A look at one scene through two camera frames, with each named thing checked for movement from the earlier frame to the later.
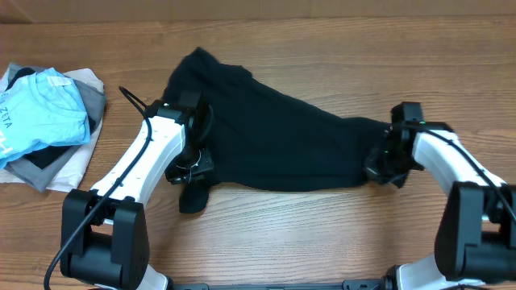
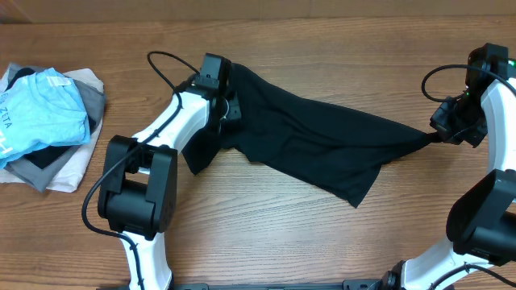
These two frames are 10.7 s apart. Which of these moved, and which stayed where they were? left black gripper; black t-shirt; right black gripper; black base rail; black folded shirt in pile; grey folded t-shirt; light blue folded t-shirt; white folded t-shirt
Moved: right black gripper; black t-shirt; left black gripper
Stayed: grey folded t-shirt; black folded shirt in pile; black base rail; white folded t-shirt; light blue folded t-shirt
